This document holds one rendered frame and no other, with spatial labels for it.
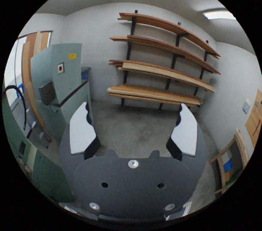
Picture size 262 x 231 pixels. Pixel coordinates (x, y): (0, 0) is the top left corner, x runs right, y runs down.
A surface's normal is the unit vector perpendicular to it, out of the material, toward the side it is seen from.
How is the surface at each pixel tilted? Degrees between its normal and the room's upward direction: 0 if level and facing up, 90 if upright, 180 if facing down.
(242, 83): 90
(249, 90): 90
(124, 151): 0
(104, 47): 90
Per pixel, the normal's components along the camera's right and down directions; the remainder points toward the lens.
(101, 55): 0.00, 0.51
